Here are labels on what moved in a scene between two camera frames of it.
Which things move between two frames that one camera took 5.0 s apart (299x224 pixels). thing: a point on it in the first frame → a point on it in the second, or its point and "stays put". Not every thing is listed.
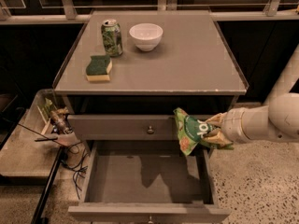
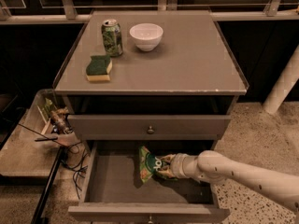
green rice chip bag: (191, 132) → (150, 165)
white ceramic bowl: (147, 35) stays put
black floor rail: (36, 216) stays put
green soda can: (112, 37) stays put
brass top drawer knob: (150, 131) stays put
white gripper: (233, 125) → (177, 165)
